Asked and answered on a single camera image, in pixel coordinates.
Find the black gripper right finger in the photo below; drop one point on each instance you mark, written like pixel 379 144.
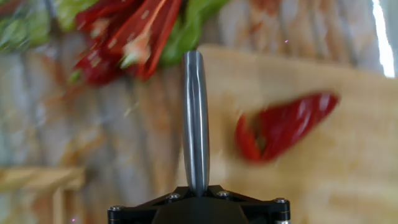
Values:
pixel 267 213

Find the red pepper piece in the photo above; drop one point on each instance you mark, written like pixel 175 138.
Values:
pixel 289 124

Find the wooden peg rack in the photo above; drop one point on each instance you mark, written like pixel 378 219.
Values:
pixel 40 177

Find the bamboo cutting board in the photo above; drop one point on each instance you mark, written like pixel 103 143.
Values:
pixel 326 171

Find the bag of chopped peppers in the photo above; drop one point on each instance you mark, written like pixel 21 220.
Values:
pixel 21 28

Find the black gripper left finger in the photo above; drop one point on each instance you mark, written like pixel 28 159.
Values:
pixel 133 213

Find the marble pattern plastic mat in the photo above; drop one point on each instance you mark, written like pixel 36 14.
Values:
pixel 118 130

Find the steel cleaver knife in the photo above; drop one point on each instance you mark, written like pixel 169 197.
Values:
pixel 195 124

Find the dark red pepper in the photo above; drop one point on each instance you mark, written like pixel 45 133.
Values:
pixel 102 9

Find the halved red pepper with seeds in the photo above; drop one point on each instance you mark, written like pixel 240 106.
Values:
pixel 149 34

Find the red pepper with green stem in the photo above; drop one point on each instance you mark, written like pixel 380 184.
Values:
pixel 96 68

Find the large green pepper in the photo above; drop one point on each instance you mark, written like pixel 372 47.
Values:
pixel 186 31

